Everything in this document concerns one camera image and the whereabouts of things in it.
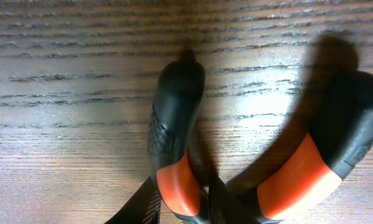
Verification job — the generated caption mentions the black orange long-nose pliers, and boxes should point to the black orange long-nose pliers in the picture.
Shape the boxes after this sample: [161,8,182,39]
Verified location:
[110,61,373,223]

